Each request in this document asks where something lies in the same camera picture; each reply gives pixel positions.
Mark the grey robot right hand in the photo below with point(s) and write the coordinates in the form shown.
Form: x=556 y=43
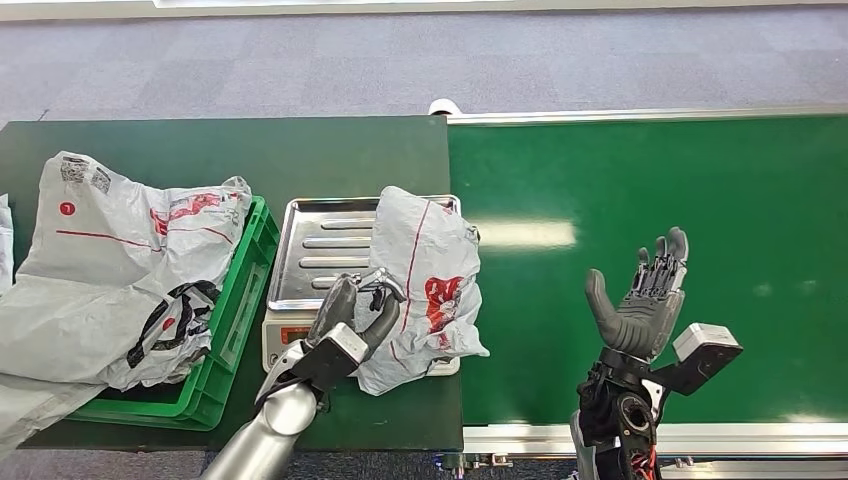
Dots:
x=639 y=321

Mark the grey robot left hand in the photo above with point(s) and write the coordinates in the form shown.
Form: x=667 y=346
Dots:
x=338 y=308

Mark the grey plastic mailer package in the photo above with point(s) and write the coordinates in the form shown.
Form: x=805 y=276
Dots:
x=430 y=265

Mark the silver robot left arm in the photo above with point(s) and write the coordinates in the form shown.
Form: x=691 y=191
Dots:
x=272 y=430

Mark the green conveyor belt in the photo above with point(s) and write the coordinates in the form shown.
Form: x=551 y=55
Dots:
x=762 y=199

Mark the white conveyor roller end cap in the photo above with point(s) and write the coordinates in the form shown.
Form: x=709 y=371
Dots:
x=442 y=106

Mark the white electronic weighing scale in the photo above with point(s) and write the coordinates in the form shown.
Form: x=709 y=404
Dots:
x=278 y=331

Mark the steel scale pan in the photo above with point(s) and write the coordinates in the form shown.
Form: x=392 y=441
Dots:
x=318 y=245

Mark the green plastic crate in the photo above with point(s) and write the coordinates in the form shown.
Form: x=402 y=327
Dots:
x=238 y=318

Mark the white mailer bag red print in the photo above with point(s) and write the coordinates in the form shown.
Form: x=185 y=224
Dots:
x=106 y=225

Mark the grey mailer bag black print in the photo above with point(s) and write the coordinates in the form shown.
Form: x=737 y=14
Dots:
x=66 y=324

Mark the plain grey mailer bag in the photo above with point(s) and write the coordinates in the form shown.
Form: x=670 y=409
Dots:
x=33 y=407

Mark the white plastic bag edge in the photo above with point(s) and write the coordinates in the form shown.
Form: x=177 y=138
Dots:
x=5 y=245

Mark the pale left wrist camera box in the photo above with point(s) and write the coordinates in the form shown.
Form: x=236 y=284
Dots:
x=341 y=344

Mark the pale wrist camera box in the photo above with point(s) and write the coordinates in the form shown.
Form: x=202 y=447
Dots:
x=341 y=344
x=702 y=344

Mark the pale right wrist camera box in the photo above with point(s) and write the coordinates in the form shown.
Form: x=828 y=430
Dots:
x=702 y=344

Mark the aluminium conveyor side rail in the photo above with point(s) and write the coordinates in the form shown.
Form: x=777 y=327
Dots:
x=629 y=116
x=762 y=438

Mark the metal conveyor mounting bracket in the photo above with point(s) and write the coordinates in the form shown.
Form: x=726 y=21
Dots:
x=477 y=462

